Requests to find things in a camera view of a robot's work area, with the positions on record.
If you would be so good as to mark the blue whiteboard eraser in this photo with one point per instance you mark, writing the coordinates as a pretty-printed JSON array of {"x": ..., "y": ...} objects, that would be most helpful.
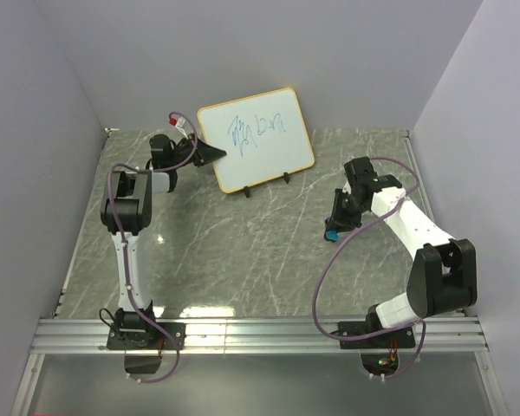
[{"x": 331, "y": 236}]

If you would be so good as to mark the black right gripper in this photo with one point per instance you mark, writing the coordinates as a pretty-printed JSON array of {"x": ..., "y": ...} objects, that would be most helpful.
[{"x": 339, "y": 221}]

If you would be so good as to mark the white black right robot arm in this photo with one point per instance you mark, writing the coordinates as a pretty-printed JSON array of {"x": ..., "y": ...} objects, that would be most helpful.
[{"x": 443, "y": 277}]

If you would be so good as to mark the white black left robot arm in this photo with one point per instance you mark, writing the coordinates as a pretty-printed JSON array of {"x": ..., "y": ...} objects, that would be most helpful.
[{"x": 126, "y": 212}]

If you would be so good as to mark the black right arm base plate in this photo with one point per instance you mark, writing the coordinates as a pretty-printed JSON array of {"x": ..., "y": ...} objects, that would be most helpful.
[{"x": 401, "y": 338}]

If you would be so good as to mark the yellow framed whiteboard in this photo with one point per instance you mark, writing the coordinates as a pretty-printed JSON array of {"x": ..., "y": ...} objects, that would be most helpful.
[{"x": 264, "y": 136}]

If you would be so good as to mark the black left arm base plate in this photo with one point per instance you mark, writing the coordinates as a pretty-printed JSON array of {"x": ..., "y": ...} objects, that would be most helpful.
[{"x": 156, "y": 336}]

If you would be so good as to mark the aluminium right side rail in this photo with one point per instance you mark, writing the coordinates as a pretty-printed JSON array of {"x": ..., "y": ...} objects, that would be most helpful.
[{"x": 421, "y": 195}]

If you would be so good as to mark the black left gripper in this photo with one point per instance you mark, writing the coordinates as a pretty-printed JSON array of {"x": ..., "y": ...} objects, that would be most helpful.
[{"x": 204, "y": 153}]

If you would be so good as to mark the aluminium front mounting rail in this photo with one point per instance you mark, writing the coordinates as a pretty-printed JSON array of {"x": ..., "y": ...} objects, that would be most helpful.
[{"x": 292, "y": 335}]

